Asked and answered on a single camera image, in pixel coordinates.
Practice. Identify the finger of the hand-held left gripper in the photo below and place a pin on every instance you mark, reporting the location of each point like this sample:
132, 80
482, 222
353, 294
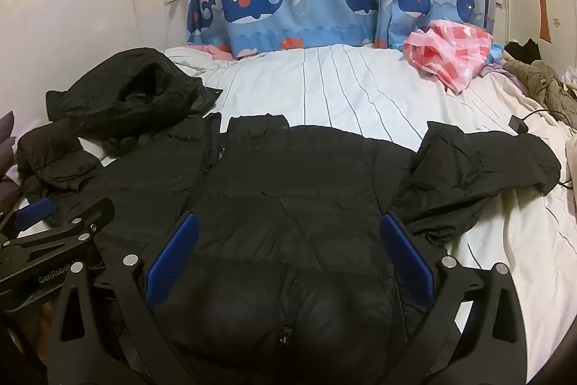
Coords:
34, 212
97, 211

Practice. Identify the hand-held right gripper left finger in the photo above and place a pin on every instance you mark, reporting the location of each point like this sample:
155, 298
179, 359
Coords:
173, 259

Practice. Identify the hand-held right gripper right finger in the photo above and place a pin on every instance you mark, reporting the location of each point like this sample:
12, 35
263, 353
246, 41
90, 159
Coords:
405, 259

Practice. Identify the black puffer jacket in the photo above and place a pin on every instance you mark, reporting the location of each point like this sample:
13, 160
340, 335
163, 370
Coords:
293, 186

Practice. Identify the purple and lilac quilted jacket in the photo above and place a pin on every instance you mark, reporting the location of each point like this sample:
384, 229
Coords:
9, 141

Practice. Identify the black fleece garment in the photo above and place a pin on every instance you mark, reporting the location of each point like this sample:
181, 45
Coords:
135, 96

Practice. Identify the white striped duvet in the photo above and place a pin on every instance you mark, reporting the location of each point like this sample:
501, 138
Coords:
338, 87

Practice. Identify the cream blanket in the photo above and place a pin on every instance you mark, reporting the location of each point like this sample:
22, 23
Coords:
571, 155

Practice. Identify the pink striped cloth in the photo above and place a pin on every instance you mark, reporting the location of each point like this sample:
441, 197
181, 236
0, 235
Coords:
216, 51

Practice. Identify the pink checked cloth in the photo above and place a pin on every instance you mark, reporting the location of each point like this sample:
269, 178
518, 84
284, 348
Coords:
446, 51

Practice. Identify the olive green jacket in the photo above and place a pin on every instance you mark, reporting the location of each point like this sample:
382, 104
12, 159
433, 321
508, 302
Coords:
538, 81

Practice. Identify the light blue cloth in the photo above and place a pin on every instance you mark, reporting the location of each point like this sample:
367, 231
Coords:
496, 50

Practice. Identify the small black cloth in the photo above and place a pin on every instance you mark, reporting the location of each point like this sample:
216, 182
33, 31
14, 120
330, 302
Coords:
523, 50

